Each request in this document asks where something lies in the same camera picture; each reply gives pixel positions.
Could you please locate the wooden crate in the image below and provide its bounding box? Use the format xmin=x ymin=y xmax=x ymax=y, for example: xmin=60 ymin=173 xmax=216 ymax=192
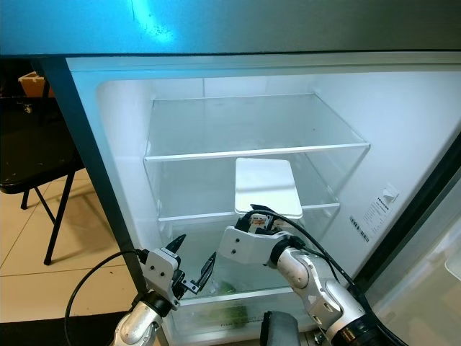
xmin=18 ymin=71 xmax=55 ymax=98

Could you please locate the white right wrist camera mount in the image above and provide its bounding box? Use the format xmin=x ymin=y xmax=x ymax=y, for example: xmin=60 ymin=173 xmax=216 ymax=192
xmin=220 ymin=225 xmax=282 ymax=266

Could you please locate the silver two-door fridge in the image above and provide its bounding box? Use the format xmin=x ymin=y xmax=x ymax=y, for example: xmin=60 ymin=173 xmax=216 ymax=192
xmin=0 ymin=0 xmax=461 ymax=346

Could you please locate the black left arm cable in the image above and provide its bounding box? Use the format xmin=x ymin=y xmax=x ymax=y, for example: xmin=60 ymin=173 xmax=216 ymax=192
xmin=63 ymin=249 xmax=152 ymax=346

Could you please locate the glass fridge shelf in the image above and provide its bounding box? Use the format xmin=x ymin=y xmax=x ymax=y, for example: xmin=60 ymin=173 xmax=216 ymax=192
xmin=157 ymin=155 xmax=341 ymax=223
xmin=144 ymin=94 xmax=370 ymax=161

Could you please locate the clear fridge crisper drawer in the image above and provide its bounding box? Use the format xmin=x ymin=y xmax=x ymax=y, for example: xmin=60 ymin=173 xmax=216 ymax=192
xmin=166 ymin=216 xmax=361 ymax=346

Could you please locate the black folding chair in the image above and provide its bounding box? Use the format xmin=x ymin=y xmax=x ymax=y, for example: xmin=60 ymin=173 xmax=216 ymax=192
xmin=0 ymin=94 xmax=87 ymax=266

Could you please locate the white lidded storage container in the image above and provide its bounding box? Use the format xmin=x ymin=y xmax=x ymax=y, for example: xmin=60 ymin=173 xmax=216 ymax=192
xmin=235 ymin=157 xmax=303 ymax=219

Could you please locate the green leafy vegetable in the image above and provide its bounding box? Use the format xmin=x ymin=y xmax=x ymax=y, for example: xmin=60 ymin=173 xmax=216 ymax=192
xmin=198 ymin=303 xmax=253 ymax=325

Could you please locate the black floor mat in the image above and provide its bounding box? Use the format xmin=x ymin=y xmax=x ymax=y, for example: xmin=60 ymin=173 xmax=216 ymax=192
xmin=0 ymin=314 xmax=123 ymax=346

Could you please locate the grey fridge freezer door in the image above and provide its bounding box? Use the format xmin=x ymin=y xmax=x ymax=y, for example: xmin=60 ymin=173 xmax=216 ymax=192
xmin=0 ymin=0 xmax=461 ymax=57

